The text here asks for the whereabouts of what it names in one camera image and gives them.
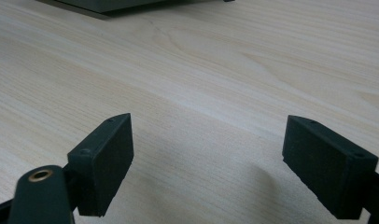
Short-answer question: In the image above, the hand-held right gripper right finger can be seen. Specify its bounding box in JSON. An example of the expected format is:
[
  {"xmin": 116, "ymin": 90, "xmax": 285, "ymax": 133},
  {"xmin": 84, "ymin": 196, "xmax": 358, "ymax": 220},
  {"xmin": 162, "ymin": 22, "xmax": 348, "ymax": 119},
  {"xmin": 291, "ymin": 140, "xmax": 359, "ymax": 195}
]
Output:
[{"xmin": 282, "ymin": 115, "xmax": 379, "ymax": 220}]

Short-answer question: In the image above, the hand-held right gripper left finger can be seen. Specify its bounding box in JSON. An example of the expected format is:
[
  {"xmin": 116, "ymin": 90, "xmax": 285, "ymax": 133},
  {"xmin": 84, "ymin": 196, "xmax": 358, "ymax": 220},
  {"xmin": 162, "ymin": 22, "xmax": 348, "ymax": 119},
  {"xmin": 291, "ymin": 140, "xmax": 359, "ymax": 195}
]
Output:
[{"xmin": 66, "ymin": 112, "xmax": 135, "ymax": 217}]

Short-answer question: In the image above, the dark grey corner shelf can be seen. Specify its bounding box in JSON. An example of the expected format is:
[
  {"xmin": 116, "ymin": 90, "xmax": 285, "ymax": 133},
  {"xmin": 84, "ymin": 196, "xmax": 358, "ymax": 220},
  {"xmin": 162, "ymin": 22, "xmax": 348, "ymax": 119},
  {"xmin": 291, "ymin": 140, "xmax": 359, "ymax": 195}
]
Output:
[{"xmin": 36, "ymin": 0, "xmax": 236, "ymax": 14}]

